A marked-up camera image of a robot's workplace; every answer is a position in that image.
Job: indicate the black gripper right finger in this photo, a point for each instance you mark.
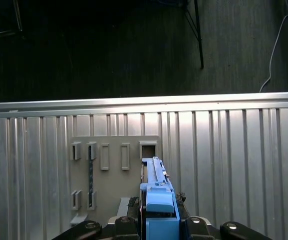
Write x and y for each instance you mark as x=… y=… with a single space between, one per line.
x=196 y=227

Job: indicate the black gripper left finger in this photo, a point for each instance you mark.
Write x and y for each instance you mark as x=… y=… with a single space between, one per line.
x=126 y=227

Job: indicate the hard disk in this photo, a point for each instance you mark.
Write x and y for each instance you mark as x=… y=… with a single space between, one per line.
x=161 y=210

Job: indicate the grey parts rack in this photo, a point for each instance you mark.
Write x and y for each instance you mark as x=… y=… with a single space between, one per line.
x=113 y=180

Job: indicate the blue RAM stick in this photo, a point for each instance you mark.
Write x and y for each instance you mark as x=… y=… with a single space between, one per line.
x=91 y=175

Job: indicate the black metal leg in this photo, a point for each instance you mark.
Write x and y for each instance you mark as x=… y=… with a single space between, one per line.
x=198 y=37

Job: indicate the dark metal frame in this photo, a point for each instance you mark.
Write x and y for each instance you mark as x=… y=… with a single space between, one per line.
x=17 y=15

